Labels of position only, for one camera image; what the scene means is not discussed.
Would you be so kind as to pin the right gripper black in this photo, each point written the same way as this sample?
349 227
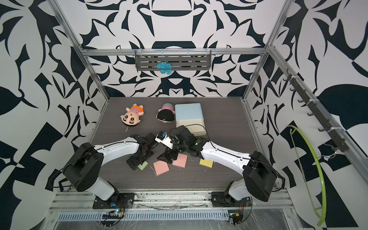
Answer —
166 157

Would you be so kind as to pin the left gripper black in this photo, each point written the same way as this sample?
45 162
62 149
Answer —
136 161

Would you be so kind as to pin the green sticky note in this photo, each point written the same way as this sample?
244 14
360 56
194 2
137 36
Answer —
143 165

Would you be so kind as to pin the light blue drawer box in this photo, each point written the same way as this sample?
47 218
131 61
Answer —
191 116

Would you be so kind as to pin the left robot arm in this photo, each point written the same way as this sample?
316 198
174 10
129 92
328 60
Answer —
83 169

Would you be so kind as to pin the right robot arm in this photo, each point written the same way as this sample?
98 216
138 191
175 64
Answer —
259 176

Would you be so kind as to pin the pink sticky note right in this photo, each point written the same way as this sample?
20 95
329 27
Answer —
180 161

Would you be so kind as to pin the pink sticky note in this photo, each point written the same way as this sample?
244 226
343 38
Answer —
180 161
160 167

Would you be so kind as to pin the pink sticky note left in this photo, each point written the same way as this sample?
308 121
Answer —
160 167

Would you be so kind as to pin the yellow sticky note right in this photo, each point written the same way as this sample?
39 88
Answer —
206 163

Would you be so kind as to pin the plush doll black hair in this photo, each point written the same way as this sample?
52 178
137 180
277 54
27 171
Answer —
166 114

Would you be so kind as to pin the plush doll face up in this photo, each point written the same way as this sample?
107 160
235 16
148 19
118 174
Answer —
132 115

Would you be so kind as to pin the left electronics board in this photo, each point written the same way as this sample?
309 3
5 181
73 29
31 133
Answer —
113 215

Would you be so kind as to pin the electronics board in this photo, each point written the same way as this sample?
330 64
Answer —
113 215
235 219

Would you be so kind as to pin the teal yarn ball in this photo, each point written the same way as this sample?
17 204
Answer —
165 68

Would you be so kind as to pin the right electronics board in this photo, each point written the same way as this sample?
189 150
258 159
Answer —
235 219

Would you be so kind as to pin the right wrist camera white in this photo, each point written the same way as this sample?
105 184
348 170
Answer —
163 138

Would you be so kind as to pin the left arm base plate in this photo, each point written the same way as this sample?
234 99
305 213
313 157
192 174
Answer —
117 201

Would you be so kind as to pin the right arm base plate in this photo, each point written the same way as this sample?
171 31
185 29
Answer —
222 199

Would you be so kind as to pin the white cable duct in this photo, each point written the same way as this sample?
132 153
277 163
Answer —
149 215

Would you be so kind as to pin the grey metal wall shelf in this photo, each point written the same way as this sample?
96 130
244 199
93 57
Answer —
181 60

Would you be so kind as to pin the black hook rail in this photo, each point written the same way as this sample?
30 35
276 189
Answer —
315 107

